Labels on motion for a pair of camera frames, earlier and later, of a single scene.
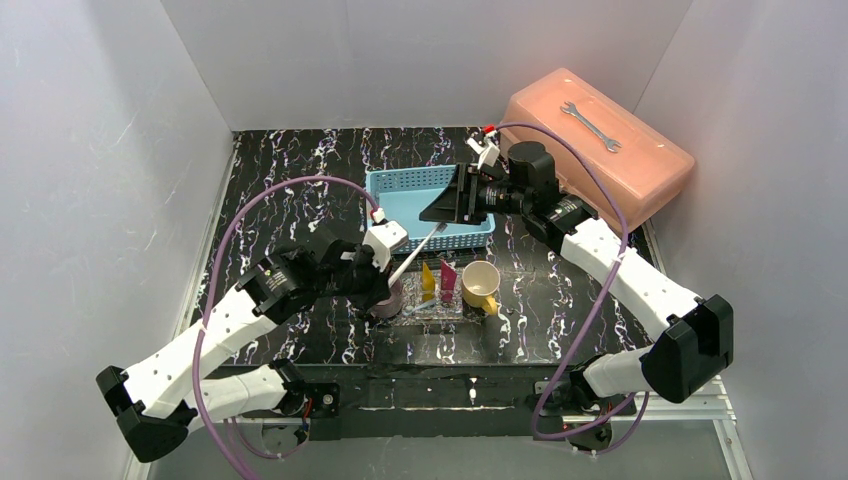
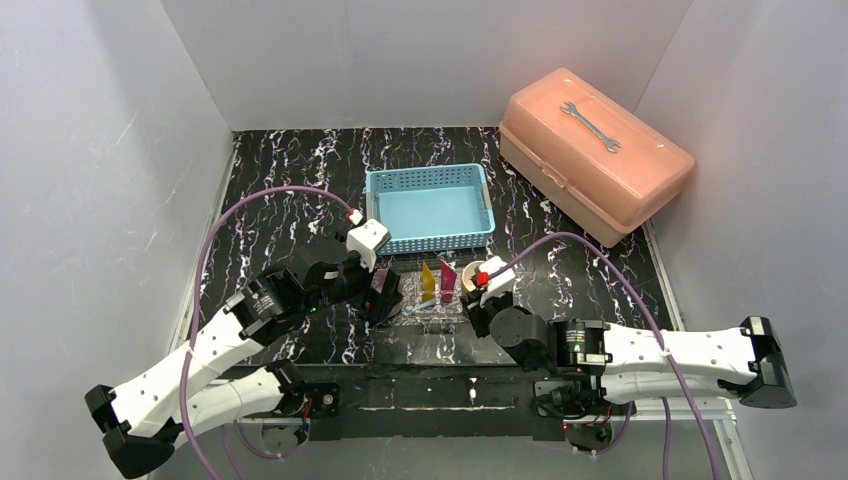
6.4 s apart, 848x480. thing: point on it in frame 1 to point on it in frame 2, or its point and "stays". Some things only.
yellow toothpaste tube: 428,283 stays
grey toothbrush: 432,302 stays
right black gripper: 472,195 to 477,312
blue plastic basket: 404,193 stays
